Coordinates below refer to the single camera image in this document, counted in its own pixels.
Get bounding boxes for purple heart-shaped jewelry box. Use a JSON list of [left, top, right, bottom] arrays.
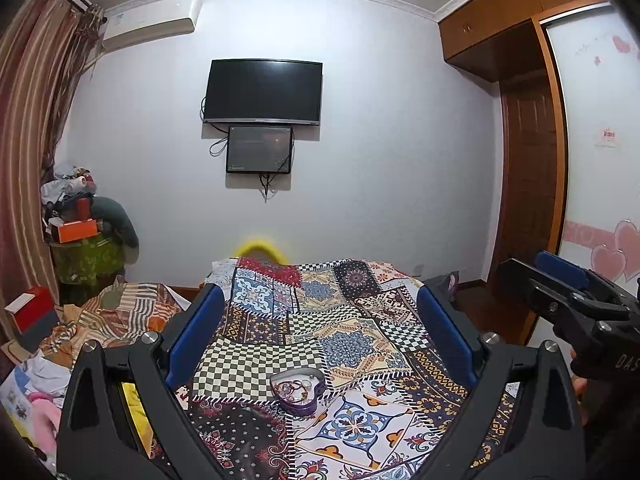
[[269, 367, 327, 417]]

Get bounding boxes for dark bag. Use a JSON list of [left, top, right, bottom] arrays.
[[424, 270, 461, 307]]

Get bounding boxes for black television cable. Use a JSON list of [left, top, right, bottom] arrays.
[[201, 95, 229, 157]]

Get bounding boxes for small black wall monitor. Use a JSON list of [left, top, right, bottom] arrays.
[[225, 125, 294, 175]]

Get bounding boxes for white printed bag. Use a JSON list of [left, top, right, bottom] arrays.
[[0, 357, 72, 423]]

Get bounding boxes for wooden door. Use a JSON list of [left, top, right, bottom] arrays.
[[499, 71, 560, 288]]

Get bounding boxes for assorted jewelry pile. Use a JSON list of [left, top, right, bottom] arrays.
[[276, 379, 315, 404]]

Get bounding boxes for yellow plastic object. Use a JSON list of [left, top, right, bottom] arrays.
[[231, 239, 287, 264]]

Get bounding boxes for striped orange cloth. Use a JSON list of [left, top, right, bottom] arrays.
[[39, 279, 195, 362]]

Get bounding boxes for orange box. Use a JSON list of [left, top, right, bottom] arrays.
[[56, 218, 99, 244]]

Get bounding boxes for person's right hand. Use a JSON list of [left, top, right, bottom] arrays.
[[569, 349, 592, 428]]

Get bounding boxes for white air conditioner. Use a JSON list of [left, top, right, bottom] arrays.
[[101, 0, 202, 52]]

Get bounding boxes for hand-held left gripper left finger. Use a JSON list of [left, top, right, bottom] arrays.
[[56, 284, 231, 480]]

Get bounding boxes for green patterned bag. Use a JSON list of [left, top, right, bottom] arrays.
[[51, 236, 127, 287]]

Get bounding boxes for pink cloth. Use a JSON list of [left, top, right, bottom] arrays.
[[26, 391, 64, 457]]

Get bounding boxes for striped brown curtain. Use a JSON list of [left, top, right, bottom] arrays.
[[0, 0, 105, 348]]

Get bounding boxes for patchwork printed blanket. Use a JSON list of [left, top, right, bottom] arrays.
[[186, 256, 523, 480]]

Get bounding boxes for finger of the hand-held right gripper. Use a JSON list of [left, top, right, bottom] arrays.
[[534, 251, 632, 307], [495, 257, 618, 322]]

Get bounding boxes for pink heart stickers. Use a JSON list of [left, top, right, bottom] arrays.
[[589, 219, 640, 283]]

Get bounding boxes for white sliding wardrobe door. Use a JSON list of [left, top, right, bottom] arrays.
[[544, 2, 640, 353]]

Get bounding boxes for red box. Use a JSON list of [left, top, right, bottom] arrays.
[[4, 284, 59, 335]]

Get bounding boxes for black wall television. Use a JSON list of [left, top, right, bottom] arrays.
[[205, 58, 324, 126]]

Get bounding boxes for yellow cloth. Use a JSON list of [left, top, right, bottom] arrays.
[[119, 381, 154, 457]]

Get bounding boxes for wooden upper wardrobe cabinet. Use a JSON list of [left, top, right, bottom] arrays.
[[438, 0, 617, 82]]

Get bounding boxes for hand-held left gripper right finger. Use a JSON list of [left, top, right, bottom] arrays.
[[415, 284, 586, 480]]

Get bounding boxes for pile of clothes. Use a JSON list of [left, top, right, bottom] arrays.
[[40, 161, 99, 222]]

